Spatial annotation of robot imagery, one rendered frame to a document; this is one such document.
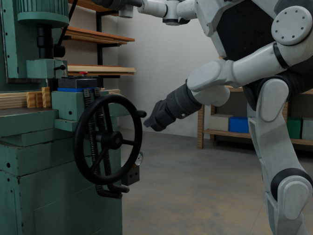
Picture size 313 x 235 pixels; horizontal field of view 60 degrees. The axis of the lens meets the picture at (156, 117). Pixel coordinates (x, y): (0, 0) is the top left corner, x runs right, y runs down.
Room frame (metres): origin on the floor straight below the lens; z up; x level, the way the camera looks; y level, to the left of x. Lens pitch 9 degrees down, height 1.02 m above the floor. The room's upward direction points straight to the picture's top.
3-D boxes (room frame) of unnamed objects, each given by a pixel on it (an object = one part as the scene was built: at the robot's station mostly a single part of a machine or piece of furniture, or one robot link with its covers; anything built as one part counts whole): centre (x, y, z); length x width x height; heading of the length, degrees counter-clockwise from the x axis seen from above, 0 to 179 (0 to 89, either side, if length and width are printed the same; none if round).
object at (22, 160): (1.12, 0.51, 0.76); 0.57 x 0.45 x 0.09; 53
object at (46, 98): (1.01, 0.35, 0.94); 0.15 x 0.02 x 0.07; 143
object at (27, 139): (1.01, 0.37, 0.82); 0.40 x 0.21 x 0.04; 143
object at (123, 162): (1.17, 0.15, 0.58); 0.12 x 0.08 x 0.08; 53
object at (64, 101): (0.93, 0.26, 0.91); 0.15 x 0.14 x 0.09; 143
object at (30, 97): (1.04, 0.37, 0.93); 0.25 x 0.02 x 0.06; 143
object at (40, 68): (1.06, 0.43, 1.03); 0.14 x 0.07 x 0.09; 53
